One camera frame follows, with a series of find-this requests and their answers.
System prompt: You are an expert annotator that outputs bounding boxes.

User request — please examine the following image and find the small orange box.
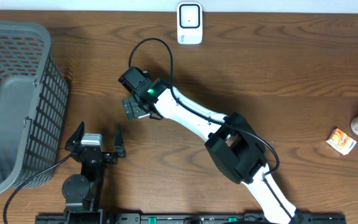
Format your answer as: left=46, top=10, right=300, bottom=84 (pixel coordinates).
left=326, top=128, right=357, bottom=156

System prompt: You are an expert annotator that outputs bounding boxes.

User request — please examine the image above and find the right black cable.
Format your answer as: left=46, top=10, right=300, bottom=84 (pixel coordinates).
left=128, top=37, right=281, bottom=218

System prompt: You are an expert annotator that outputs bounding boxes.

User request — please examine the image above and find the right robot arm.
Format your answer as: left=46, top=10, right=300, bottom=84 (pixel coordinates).
left=118, top=67, right=301, bottom=223

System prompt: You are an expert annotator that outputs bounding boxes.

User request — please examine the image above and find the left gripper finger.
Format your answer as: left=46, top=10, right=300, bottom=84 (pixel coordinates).
left=65, top=121, right=85, bottom=146
left=114, top=125, right=126, bottom=157

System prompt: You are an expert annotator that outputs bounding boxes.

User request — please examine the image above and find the black cable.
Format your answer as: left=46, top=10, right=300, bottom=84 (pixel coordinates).
left=2, top=152, right=74, bottom=224
left=128, top=37, right=281, bottom=218

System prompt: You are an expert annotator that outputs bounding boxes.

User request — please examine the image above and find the grey plastic basket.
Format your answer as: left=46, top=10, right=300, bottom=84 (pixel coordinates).
left=0, top=21, right=69, bottom=194

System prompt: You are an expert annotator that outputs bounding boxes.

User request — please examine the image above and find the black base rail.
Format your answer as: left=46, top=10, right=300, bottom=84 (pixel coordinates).
left=35, top=212, right=347, bottom=224

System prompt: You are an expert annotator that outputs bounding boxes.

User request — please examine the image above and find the left black cable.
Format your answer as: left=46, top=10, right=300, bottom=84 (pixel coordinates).
left=2, top=152, right=74, bottom=224

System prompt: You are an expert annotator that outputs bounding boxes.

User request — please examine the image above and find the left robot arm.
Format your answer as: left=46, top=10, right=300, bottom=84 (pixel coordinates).
left=62, top=122, right=126, bottom=224

